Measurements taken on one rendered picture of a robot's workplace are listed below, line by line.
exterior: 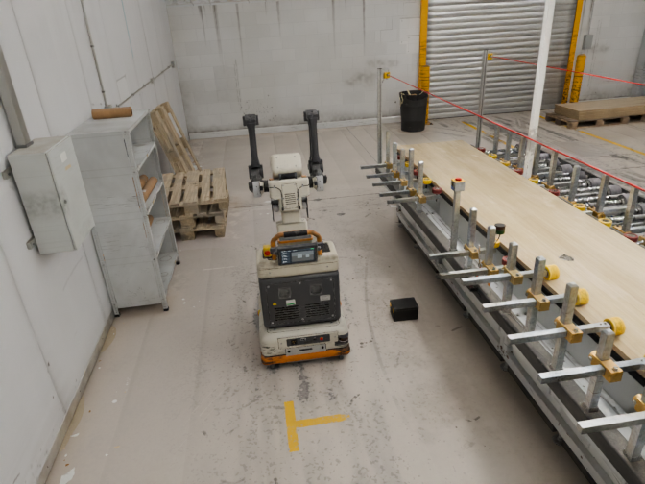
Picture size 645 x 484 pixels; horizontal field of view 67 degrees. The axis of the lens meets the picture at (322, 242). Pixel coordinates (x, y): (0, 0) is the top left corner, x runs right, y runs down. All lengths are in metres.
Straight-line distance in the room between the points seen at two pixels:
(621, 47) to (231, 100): 8.22
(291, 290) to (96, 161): 1.74
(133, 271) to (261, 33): 6.68
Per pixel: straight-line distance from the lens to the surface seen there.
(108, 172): 4.01
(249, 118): 3.52
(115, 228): 4.16
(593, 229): 3.61
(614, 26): 12.60
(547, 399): 3.26
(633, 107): 11.01
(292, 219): 3.48
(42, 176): 3.14
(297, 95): 10.23
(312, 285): 3.29
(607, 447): 2.36
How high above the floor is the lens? 2.29
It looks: 26 degrees down
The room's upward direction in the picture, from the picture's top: 3 degrees counter-clockwise
